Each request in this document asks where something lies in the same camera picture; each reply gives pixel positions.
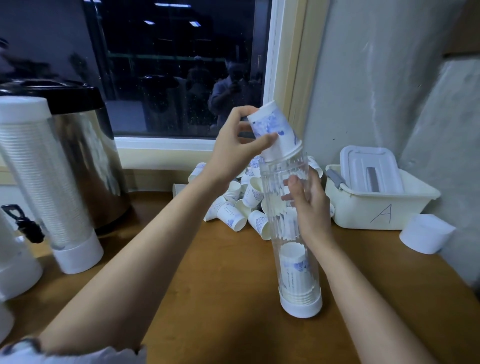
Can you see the person's left hand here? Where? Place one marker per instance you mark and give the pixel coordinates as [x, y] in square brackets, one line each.
[229, 154]

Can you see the person's right hand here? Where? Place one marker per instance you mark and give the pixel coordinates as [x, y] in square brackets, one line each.
[315, 214]

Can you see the single blue-printed paper cup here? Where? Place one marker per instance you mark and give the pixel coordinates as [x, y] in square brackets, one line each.
[271, 124]

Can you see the nested stack of paper cups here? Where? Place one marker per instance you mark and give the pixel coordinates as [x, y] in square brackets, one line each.
[41, 187]
[9, 240]
[298, 274]

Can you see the pile of paper cups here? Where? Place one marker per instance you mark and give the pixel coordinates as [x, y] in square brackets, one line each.
[229, 217]

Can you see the white tube cap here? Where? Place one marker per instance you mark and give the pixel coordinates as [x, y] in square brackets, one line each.
[22, 109]

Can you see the person's right forearm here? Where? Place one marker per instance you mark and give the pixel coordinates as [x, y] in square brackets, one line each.
[371, 311]

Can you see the person's left forearm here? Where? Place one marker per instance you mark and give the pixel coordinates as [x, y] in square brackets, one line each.
[127, 277]

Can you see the person's grey shirt sleeve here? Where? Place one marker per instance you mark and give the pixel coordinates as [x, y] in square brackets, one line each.
[67, 354]

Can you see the translucent plastic box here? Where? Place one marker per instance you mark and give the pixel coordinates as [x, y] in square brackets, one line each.
[360, 214]

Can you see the white plastic lid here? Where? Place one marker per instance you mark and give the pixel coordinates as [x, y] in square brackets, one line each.
[371, 169]

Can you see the white framed window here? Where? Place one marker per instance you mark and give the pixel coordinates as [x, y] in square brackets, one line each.
[187, 67]

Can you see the stainless steel water dispenser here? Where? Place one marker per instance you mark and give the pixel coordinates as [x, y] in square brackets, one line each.
[97, 165]

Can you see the brown wooden wall cabinet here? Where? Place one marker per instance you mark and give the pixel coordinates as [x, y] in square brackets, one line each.
[461, 26]

